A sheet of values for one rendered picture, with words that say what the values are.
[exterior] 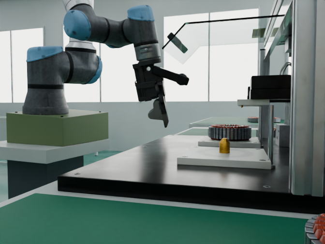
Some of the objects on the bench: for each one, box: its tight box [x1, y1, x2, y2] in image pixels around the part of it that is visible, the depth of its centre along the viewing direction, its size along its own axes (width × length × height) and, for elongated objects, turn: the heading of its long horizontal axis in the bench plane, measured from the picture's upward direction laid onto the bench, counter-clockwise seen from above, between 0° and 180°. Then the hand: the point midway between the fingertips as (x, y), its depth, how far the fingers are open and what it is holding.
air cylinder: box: [275, 123, 290, 147], centre depth 72 cm, size 5×8×6 cm
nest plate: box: [177, 146, 271, 169], centre depth 53 cm, size 15×15×1 cm
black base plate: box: [58, 135, 325, 214], centre depth 64 cm, size 47×64×2 cm
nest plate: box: [198, 136, 261, 148], centre depth 76 cm, size 15×15×1 cm
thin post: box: [259, 107, 264, 148], centre depth 68 cm, size 2×2×10 cm
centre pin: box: [219, 138, 230, 153], centre depth 53 cm, size 2×2×3 cm
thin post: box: [267, 105, 276, 168], centre depth 45 cm, size 2×2×10 cm
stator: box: [208, 124, 251, 141], centre depth 76 cm, size 11×11×4 cm
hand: (167, 123), depth 89 cm, fingers closed
